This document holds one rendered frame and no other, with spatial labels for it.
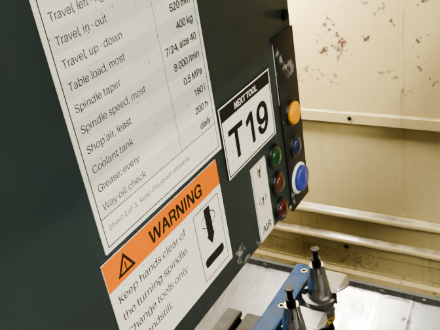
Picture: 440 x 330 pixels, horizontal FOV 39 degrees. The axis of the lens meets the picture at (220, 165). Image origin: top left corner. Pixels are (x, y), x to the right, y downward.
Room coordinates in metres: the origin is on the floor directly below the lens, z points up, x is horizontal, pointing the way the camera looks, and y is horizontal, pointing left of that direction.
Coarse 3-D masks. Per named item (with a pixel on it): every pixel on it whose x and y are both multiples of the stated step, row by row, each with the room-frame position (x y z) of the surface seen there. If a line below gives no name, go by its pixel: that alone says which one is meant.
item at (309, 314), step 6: (300, 306) 0.86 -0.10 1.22; (306, 312) 0.84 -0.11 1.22; (312, 312) 0.84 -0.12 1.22; (318, 312) 0.83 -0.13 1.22; (324, 312) 0.83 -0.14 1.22; (306, 318) 0.82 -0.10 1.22; (312, 318) 0.82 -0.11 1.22; (318, 318) 0.82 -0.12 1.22; (324, 318) 0.82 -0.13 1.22; (312, 324) 0.81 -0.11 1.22; (318, 324) 0.80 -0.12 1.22; (324, 324) 0.80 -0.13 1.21
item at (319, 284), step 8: (312, 272) 0.86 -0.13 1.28; (320, 272) 0.86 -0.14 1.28; (312, 280) 0.86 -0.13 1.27; (320, 280) 0.85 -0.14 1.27; (312, 288) 0.86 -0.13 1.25; (320, 288) 0.85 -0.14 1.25; (328, 288) 0.86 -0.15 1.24; (312, 296) 0.86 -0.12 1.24; (320, 296) 0.85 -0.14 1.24; (328, 296) 0.85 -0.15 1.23
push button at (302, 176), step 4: (300, 168) 0.59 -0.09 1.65; (304, 168) 0.59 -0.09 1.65; (296, 172) 0.59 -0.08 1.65; (300, 172) 0.59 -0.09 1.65; (304, 172) 0.59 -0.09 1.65; (308, 172) 0.60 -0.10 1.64; (296, 176) 0.58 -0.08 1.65; (300, 176) 0.58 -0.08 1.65; (304, 176) 0.59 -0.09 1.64; (308, 176) 0.60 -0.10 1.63; (296, 180) 0.58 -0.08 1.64; (300, 180) 0.58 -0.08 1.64; (304, 180) 0.59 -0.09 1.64; (296, 184) 0.58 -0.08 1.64; (300, 184) 0.58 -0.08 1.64; (304, 184) 0.59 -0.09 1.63; (296, 188) 0.58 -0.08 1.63; (300, 188) 0.58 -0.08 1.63; (304, 188) 0.59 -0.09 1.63
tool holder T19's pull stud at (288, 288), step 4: (284, 288) 0.78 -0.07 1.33; (288, 288) 0.78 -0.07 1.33; (292, 288) 0.78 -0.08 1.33; (288, 292) 0.77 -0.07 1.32; (292, 292) 0.78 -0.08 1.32; (288, 296) 0.78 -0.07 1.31; (292, 296) 0.78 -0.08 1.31; (288, 300) 0.78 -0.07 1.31; (292, 300) 0.77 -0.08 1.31; (288, 304) 0.77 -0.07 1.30; (292, 304) 0.77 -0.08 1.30
